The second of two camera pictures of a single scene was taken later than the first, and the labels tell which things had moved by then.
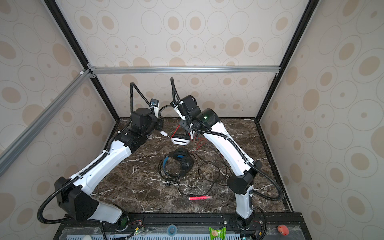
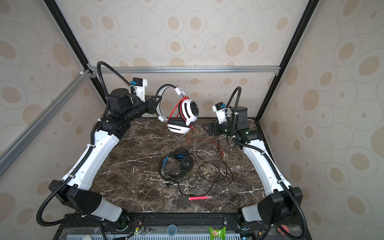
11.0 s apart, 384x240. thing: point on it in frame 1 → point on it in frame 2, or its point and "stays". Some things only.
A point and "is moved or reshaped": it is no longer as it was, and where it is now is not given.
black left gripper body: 155,124 → 140,108
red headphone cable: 202,137 is moved or reshaped
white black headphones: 179,139 is moved or reshaped
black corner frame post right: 306,19 stays
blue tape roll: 172,230 stays
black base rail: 189,226 stays
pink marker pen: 198,198 stays
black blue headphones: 186,160 stays
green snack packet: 218,234 stays
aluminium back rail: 185,69 stays
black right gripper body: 185,124 → 222,129
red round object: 283,229 stays
